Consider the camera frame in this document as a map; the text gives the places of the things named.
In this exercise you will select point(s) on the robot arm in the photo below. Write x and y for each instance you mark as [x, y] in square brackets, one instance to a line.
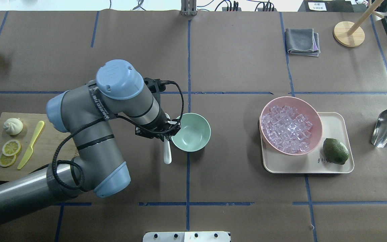
[89, 159]

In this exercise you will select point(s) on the bamboo cutting board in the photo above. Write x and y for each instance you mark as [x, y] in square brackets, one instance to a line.
[44, 147]

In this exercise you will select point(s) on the aluminium frame post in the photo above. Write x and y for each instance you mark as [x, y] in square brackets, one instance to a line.
[189, 7]

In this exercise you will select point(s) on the white plastic spoon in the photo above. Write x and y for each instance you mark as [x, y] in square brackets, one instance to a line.
[167, 156]

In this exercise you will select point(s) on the mint green bowl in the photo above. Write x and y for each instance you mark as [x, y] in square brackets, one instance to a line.
[195, 133]

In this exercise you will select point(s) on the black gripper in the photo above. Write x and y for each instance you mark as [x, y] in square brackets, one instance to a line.
[161, 125]

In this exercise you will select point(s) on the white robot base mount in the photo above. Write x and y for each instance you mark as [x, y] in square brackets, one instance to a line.
[188, 236]

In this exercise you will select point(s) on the pink bowl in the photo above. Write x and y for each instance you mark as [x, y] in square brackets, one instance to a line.
[303, 108]

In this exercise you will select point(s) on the upper lemon slice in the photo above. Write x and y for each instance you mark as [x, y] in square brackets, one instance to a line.
[11, 147]

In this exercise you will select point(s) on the beige plastic tray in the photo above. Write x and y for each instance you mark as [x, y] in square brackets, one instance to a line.
[314, 162]

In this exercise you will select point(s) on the yellow plastic knife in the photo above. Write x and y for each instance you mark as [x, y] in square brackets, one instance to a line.
[29, 151]

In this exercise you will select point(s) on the lemon slice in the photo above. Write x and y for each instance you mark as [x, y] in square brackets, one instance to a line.
[11, 147]
[6, 161]

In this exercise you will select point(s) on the lower lemon slice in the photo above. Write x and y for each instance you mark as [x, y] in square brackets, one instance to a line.
[6, 161]

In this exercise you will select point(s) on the white steamed bun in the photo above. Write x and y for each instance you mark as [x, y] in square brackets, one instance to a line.
[13, 126]

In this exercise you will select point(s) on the green lime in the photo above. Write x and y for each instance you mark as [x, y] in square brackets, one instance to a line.
[335, 151]

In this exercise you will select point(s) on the folded grey cloth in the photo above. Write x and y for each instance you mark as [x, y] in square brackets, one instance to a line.
[302, 42]

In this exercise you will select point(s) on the wooden mug tree stand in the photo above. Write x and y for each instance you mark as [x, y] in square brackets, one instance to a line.
[351, 34]

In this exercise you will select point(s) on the clear ice cubes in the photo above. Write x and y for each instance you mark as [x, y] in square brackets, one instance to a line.
[287, 129]

